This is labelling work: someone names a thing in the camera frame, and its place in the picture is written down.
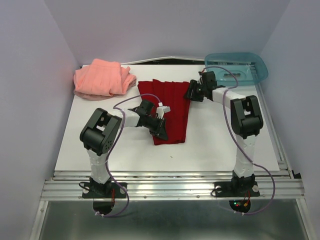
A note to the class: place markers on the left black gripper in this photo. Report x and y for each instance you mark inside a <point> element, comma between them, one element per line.
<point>160,131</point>

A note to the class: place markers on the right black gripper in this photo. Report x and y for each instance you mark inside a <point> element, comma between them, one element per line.
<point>193,84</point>

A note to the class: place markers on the red pleated skirt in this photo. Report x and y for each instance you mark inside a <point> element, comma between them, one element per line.
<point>171,94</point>

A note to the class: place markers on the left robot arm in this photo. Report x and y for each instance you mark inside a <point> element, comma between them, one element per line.
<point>101,133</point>

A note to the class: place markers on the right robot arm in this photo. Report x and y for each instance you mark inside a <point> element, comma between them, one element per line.
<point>244,125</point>

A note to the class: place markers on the teal plastic bin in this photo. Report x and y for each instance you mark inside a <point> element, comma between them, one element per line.
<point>244,68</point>

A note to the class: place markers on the pink folded skirt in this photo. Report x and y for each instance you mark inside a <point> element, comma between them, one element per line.
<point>103,79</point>

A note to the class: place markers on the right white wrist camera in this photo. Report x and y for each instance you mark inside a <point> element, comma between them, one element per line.
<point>201,78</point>

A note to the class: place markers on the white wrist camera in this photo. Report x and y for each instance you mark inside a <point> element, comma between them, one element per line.
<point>161,110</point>
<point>201,78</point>

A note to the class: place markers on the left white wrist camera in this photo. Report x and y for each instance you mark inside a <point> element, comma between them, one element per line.
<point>161,110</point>

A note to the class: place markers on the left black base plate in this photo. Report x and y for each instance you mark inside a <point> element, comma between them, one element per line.
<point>92,190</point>

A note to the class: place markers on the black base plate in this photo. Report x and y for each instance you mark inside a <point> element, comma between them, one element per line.
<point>92,190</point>
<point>226,189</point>

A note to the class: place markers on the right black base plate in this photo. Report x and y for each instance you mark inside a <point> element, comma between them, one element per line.
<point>226,189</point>

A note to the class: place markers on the aluminium rail frame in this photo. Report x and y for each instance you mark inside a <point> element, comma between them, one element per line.
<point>185,180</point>

